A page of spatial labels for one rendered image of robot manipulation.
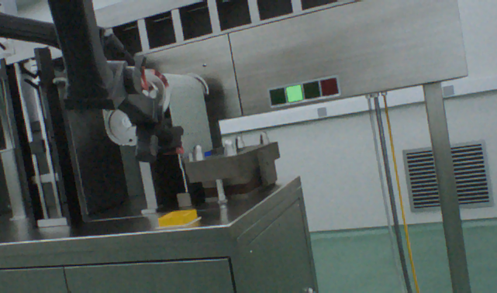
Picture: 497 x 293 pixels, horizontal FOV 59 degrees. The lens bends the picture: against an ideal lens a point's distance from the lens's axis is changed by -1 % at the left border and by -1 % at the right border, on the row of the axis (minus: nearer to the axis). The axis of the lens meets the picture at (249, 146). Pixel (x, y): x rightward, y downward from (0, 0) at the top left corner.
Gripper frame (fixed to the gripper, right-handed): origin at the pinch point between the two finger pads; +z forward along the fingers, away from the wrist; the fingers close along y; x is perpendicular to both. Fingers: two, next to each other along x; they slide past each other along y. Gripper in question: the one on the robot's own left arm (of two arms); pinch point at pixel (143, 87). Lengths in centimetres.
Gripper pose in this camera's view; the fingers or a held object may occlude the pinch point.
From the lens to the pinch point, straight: 134.4
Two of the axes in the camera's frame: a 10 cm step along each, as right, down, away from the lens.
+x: 1.1, -8.2, 5.6
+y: 9.3, -1.2, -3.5
